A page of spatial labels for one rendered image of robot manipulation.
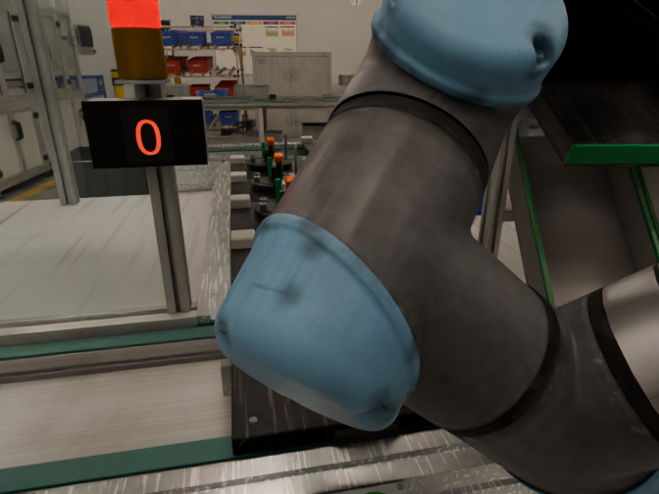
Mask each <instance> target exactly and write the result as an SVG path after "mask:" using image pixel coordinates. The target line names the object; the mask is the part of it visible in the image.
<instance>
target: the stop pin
mask: <svg viewBox="0 0 659 494"><path fill-rule="evenodd" d="M221 375H222V385H223V393H224V396H230V395H231V361H230V360H224V361H221Z"/></svg>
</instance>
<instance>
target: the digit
mask: <svg viewBox="0 0 659 494"><path fill-rule="evenodd" d="M119 108H120V115H121V121H122V127H123V133H124V139H125V145H126V150H127V161H128V162H129V163H153V162H173V161H174V154H173V147H172V139H171V132H170V124H169V116H168V108H167V105H151V106H119Z"/></svg>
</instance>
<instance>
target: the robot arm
mask: <svg viewBox="0 0 659 494"><path fill-rule="evenodd" d="M371 32H372V38H371V42H370V45H369V47H368V50H367V52H366V55H365V57H364V59H363V61H362V63H361V65H360V67H359V69H358V71H357V72H356V74H355V75H354V76H353V78H352V79H351V81H350V83H349V84H348V86H347V88H346V89H345V91H344V92H343V94H342V96H341V97H340V99H339V101H338V102H337V104H336V105H335V107H334V109H333V110H332V112H331V114H330V116H329V121H328V123H327V125H326V126H325V128H324V130H323V131H322V133H321V134H320V136H319V138H318V139H317V141H316V143H315V144H314V146H313V148H312V149H311V151H310V152H309V154H308V156H307V157H306V159H305V161H304V162H303V164H302V166H301V167H300V169H299V170H298V172H297V174H296V175H295V177H294V179H293V180H292V182H291V183H290V184H289V186H288V187H287V189H286V191H285V192H284V194H283V196H282V197H281V199H280V201H279V203H278V204H277V206H276V208H275V209H274V211H273V213H272V214H271V215H270V216H268V217H266V218H265V219H264V220H263V221H262V222H261V224H260V225H259V227H258V228H257V230H256V232H255V234H254V237H253V242H252V249H251V251H250V253H249V255H248V256H247V258H246V260H245V262H244V264H243V266H242V267H241V269H240V271H239V273H238V275H237V277H236V278H235V280H234V282H233V284H232V286H231V288H230V289H229V291H228V294H227V296H226V298H225V299H224V301H223V303H222V305H221V307H220V308H219V310H218V312H217V315H216V319H215V336H216V340H217V343H218V345H219V347H220V349H221V351H222V352H223V354H224V355H225V356H226V357H227V358H228V359H229V360H230V361H231V362H232V363H233V364H234V365H235V366H237V367H238V368H239V369H241V370H242V371H244V372H245V373H247V374H248V375H250V376H251V377H253V378H254V379H256V380H257V381H259V382H261V383H262V384H264V385H266V386H268V387H269V388H271V389H273V390H274V391H276V392H277V393H279V394H281V395H283V396H285V397H287V398H289V399H291V400H293V401H295V402H297V403H299V404H300V405H302V406H304V407H306V408H308V409H310V410H312V411H314V412H316V413H318V414H321V415H323V416H325V417H327V418H330V419H332V420H336V421H338V422H341V423H343V424H346V425H349V426H352V427H355V428H358V429H362V430H367V431H378V430H382V429H385V428H387V427H388V426H390V425H391V424H392V423H393V422H394V421H395V419H396V418H397V416H398V413H399V411H400V409H401V407H402V404H403V405H404V406H406V407H408V408H409V409H411V410H412V411H414V412H415V413H417V414H418V415H420V416H422V417H423V418H425V419H426V420H428V421H430V422H432V423H433V424H435V425H437V426H439V427H441V428H443V429H445V430H446V431H448V432H450V433H451V434H453V435H454V436H456V437H457V438H459V439H460V440H462V441H463V442H465V443H467V444H468V445H470V446H471V447H473V448H474V449H476V450H477V451H479V452H480V453H482V454H484V455H485V456H487V457H488V458H490V459H491V460H493V461H494V462H496V463H497V464H499V465H501V466H502V467H503V468H504V469H505V470H506V471H507V472H508V473H509V474H510V475H511V476H513V477H514V478H515V479H516V480H517V481H519V482H520V483H522V484H523V485H524V486H526V487H528V488H529V489H530V490H531V491H533V492H535V493H537V494H659V263H657V264H655V265H652V266H650V267H648V268H646V269H644V270H641V271H639V272H636V273H633V274H631V275H629V276H627V277H624V278H622V279H620V280H618V281H615V282H613V283H611V284H609V285H607V286H604V287H602V288H599V289H597V290H595V291H593V292H590V293H588V294H586V295H584V296H582V297H580V298H578V299H575V300H573V301H571V302H569V303H567V304H565V305H562V306H560V307H558V308H555V307H554V306H552V305H551V304H550V303H549V302H548V301H547V300H546V299H545V298H544V297H542V296H541V295H540V294H539V293H538V292H537V291H536V290H534V289H533V288H532V287H530V286H529V285H527V284H525V283H524V282H523V281H522V280H521V279H519V278H518V277H517V276H516V275H515V274H514V273H513V272H512V271H510V270H509V269H508V268H507V267H506V266H505V265H504V264H503V263H502V262H501V261H499V260H498V259H497V258H496V257H495V256H494V255H493V254H492V253H491V252H490V251H488V250H487V249H486V248H485V247H484V246H483V245H482V244H480V243H479V242H478V241H477V239H475V238H474V237H473V235H472V233H471V227H472V224H473V221H474V219H475V216H476V213H477V211H478V208H479V205H480V203H481V200H482V196H483V194H484V191H485V189H486V186H487V182H488V179H489V176H490V174H491V171H492V168H493V166H494V163H495V161H496V158H497V155H498V153H499V150H500V147H501V145H502V142H503V140H504V137H505V135H506V133H507V131H508V129H509V127H510V125H511V123H512V122H513V120H514V119H515V118H516V116H517V115H518V113H519V112H520V111H521V109H522V108H523V107H524V106H526V105H528V104H529V103H531V102H532V101H533V100H534V99H535V97H536V96H537V95H538V94H539V92H540V90H541V83H542V81H543V80H544V78H545V77H546V76H547V74H548V73H549V71H550V70H551V68H552V67H553V66H554V64H555V63H556V61H557V60H558V59H559V57H560V55H561V53H562V51H563V49H564V47H565V44H566V40H567V36H568V15H567V11H566V7H565V4H564V2H563V0H382V3H381V6H380V7H379V8H378V9H377V10H376V11H375V13H374V15H373V18H372V22H371Z"/></svg>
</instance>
